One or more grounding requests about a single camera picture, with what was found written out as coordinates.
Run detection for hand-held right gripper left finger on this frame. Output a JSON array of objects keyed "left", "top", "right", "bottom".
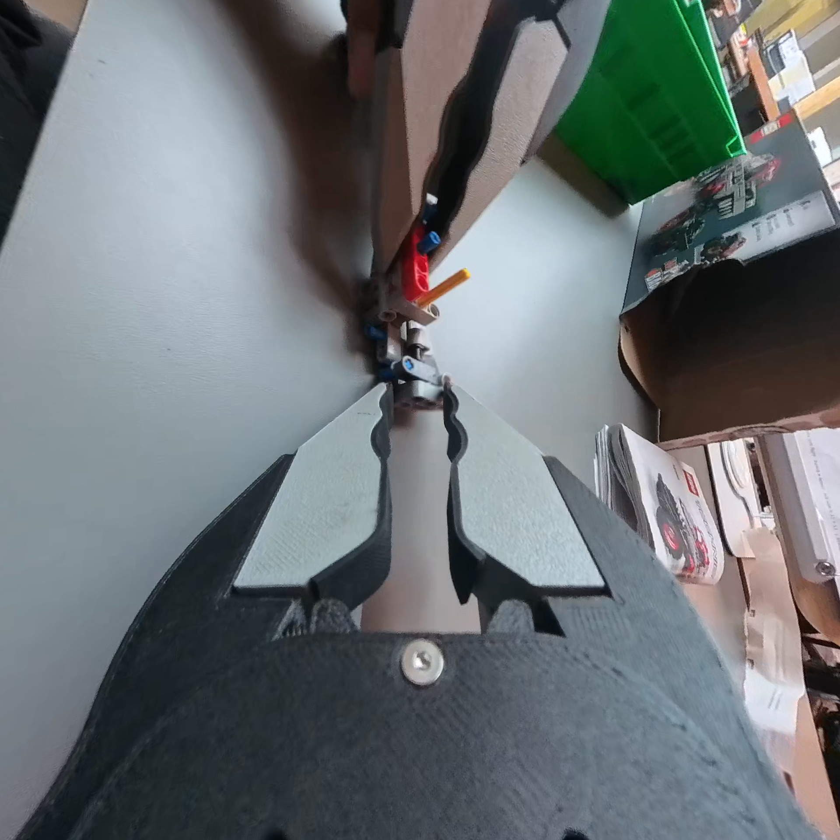
[{"left": 231, "top": 382, "right": 395, "bottom": 614}]

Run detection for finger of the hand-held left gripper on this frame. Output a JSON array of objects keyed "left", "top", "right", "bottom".
[
  {"left": 371, "top": 0, "right": 500, "bottom": 277},
  {"left": 433, "top": 16, "right": 572, "bottom": 257}
]

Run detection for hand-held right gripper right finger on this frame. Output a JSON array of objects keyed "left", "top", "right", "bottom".
[{"left": 444, "top": 386, "right": 607, "bottom": 606}]

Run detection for lego assembly with red part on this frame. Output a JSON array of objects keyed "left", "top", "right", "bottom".
[{"left": 357, "top": 190, "right": 473, "bottom": 411}]

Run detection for lego instruction booklet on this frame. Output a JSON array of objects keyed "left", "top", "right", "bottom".
[{"left": 594, "top": 423, "right": 726, "bottom": 585}]

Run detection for lego set box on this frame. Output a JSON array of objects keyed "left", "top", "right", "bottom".
[{"left": 620, "top": 108, "right": 840, "bottom": 441}]

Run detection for person's left hand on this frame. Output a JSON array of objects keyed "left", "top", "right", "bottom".
[{"left": 344, "top": 25, "right": 385, "bottom": 99}]

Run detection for green plastic bin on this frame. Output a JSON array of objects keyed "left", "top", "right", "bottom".
[{"left": 554, "top": 0, "right": 749, "bottom": 204}]

